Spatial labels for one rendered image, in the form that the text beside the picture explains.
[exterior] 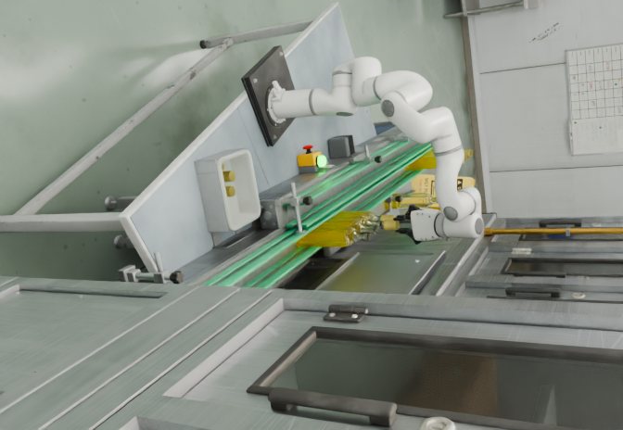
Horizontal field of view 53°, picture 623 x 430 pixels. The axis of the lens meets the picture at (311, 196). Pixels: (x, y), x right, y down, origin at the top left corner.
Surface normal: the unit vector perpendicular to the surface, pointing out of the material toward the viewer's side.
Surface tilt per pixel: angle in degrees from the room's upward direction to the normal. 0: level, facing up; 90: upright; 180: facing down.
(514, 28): 90
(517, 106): 90
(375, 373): 90
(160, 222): 0
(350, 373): 90
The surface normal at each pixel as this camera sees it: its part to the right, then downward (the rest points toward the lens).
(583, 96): -0.46, 0.26
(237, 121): 0.88, -0.04
